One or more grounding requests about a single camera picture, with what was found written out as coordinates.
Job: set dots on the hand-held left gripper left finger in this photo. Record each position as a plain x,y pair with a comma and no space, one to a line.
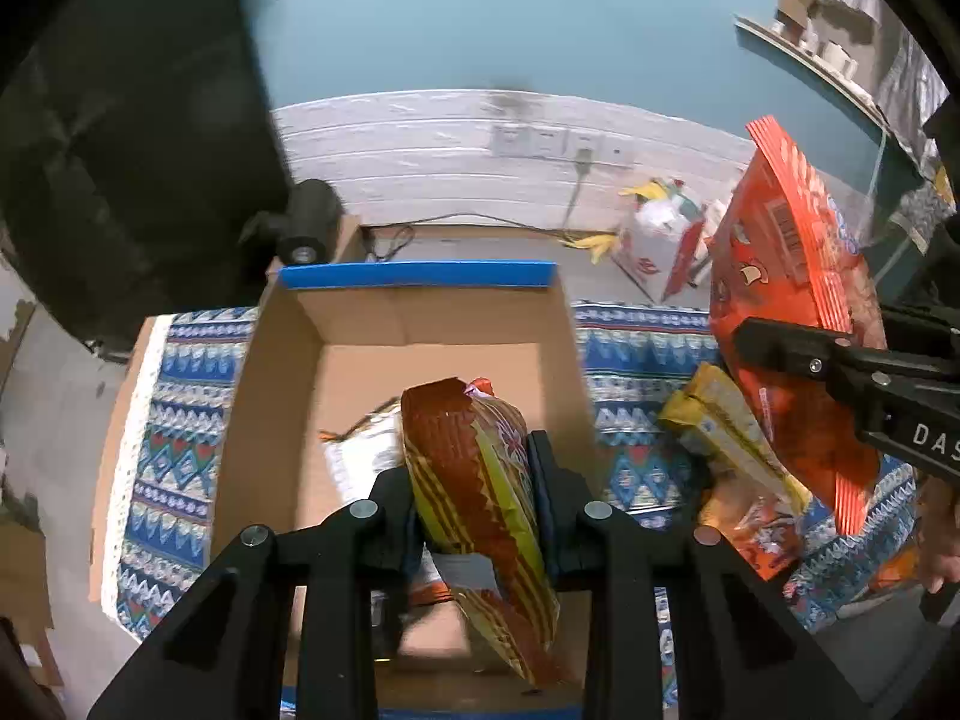
390,517

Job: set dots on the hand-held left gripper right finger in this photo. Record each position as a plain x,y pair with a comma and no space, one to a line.
551,480

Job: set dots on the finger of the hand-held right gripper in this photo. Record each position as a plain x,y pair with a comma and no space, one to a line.
919,326
787,352

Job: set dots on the orange and green snack packet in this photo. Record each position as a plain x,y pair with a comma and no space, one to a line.
360,457

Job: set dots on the red and yellow striped packet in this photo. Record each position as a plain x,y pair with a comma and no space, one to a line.
472,480

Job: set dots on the red-orange snack packet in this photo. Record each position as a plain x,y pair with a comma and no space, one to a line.
787,262

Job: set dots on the person's right hand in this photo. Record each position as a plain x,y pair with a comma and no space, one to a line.
941,540

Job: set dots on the long gold snack packet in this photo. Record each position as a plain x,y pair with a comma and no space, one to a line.
727,420

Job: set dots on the patterned mop cloth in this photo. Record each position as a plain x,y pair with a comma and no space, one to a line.
919,214

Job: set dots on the red and white paper bag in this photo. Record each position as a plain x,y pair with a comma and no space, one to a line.
679,270

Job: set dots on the white plastic bag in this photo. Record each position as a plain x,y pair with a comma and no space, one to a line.
660,236

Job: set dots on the banana peel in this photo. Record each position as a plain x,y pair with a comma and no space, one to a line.
592,246
641,190

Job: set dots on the blue patterned blanket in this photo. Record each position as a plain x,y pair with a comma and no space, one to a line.
187,427

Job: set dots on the silver foil curtain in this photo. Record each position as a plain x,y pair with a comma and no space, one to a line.
911,90

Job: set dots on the white cups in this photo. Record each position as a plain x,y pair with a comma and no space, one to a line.
829,54

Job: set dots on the black cylindrical device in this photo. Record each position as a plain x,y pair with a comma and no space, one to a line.
307,221

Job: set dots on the cardboard boxes on shelf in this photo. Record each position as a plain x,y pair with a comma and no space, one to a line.
793,4

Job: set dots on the black cloth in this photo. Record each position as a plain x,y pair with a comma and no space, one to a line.
127,165

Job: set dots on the white wall socket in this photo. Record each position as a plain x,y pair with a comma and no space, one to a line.
545,142
581,141
508,141
616,150

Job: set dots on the wall shelf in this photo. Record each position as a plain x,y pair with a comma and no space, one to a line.
810,64

